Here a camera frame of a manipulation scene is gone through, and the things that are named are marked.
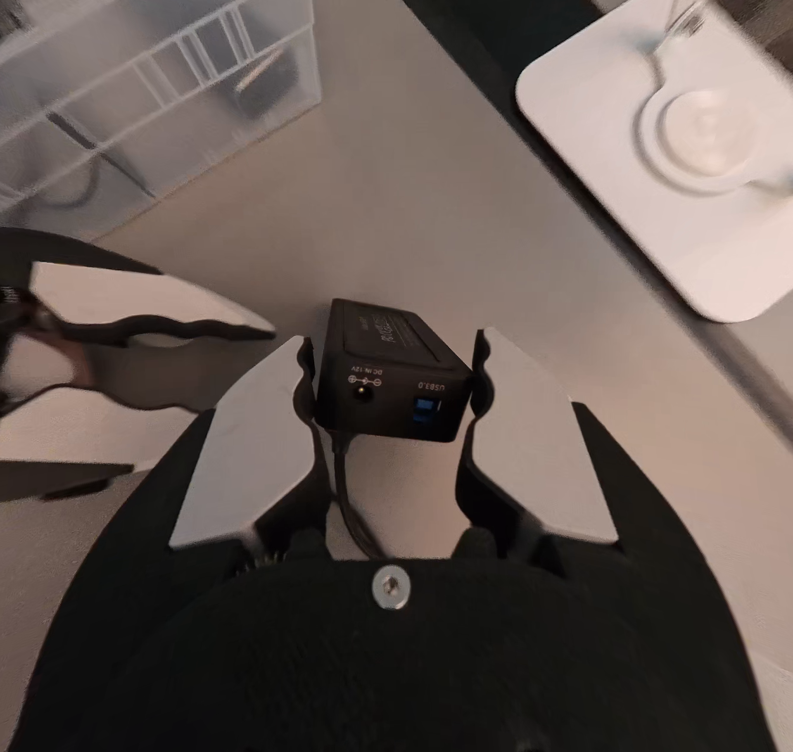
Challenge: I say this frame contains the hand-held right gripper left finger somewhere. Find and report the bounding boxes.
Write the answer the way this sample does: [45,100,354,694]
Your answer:
[169,334,329,550]

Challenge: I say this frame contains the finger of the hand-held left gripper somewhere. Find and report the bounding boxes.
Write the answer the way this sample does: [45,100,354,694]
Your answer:
[0,385,218,469]
[28,261,278,348]

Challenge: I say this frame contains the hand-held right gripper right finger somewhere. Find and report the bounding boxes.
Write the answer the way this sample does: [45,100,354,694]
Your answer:
[457,326,620,547]

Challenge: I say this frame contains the black cable with grey plugs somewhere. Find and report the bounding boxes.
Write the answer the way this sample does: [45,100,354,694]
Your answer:
[330,430,388,560]

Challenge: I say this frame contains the clear plastic storage box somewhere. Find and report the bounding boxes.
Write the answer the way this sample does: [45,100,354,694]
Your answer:
[0,0,323,242]

